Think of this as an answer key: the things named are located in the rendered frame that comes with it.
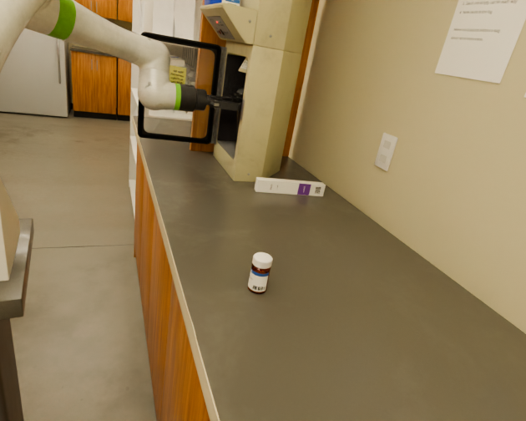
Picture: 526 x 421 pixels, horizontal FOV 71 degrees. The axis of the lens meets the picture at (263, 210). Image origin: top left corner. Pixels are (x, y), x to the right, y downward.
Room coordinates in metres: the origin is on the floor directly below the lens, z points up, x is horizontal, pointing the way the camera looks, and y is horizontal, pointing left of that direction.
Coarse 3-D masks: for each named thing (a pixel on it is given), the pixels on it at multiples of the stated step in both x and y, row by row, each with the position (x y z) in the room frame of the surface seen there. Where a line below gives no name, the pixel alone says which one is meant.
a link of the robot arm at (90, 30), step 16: (80, 16) 1.10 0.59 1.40; (96, 16) 1.16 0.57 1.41; (80, 32) 1.10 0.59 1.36; (96, 32) 1.14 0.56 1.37; (112, 32) 1.18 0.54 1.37; (128, 32) 1.25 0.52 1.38; (96, 48) 1.17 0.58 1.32; (112, 48) 1.19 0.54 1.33; (128, 48) 1.23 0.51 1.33; (144, 48) 1.28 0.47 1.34; (160, 48) 1.33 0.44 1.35; (144, 64) 1.29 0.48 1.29; (160, 64) 1.31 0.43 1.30
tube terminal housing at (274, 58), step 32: (256, 0) 1.32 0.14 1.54; (288, 0) 1.33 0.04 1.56; (256, 32) 1.29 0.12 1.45; (288, 32) 1.35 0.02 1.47; (256, 64) 1.30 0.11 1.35; (288, 64) 1.40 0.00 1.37; (256, 96) 1.31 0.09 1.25; (288, 96) 1.46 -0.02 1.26; (256, 128) 1.32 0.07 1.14; (224, 160) 1.43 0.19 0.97; (256, 160) 1.33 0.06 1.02
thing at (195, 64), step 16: (176, 48) 1.51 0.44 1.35; (192, 48) 1.53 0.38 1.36; (176, 64) 1.51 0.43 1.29; (192, 64) 1.53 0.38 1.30; (208, 64) 1.55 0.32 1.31; (176, 80) 1.51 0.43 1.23; (192, 80) 1.53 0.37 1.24; (208, 80) 1.55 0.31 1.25; (144, 112) 1.47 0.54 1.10; (160, 112) 1.49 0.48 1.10; (176, 112) 1.51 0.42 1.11; (192, 112) 1.53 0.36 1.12; (208, 112) 1.56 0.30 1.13; (144, 128) 1.48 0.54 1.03; (160, 128) 1.50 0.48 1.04; (176, 128) 1.52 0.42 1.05; (192, 128) 1.54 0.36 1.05
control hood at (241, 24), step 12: (204, 12) 1.50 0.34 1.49; (216, 12) 1.35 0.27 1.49; (228, 12) 1.25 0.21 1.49; (240, 12) 1.27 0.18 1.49; (252, 12) 1.28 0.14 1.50; (228, 24) 1.32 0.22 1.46; (240, 24) 1.27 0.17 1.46; (252, 24) 1.29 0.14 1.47; (240, 36) 1.28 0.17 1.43; (252, 36) 1.29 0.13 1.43
